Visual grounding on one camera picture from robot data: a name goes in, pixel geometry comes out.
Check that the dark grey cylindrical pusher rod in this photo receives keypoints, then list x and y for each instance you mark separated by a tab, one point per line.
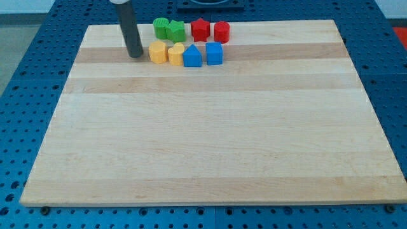
128	25

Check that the green star block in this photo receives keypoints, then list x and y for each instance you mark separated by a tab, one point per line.
175	31

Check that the red star block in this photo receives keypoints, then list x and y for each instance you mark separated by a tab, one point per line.
200	30

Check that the yellow hexagon block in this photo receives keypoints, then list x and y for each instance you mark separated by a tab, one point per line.
158	52

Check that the green cylinder block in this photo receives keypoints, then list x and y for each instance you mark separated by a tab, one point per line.
160	24

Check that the yellow heart block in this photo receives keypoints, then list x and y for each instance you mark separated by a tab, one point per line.
175	54

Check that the blue triangle house block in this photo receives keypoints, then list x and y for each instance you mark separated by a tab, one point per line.
192	57

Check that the blue cube block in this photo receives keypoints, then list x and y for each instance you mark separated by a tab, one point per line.
214	53

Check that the red cylinder block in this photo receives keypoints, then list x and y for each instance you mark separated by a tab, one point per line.
222	32

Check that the light wooden board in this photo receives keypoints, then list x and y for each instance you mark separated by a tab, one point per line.
285	120

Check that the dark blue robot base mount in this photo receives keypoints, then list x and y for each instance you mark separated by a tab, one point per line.
210	4

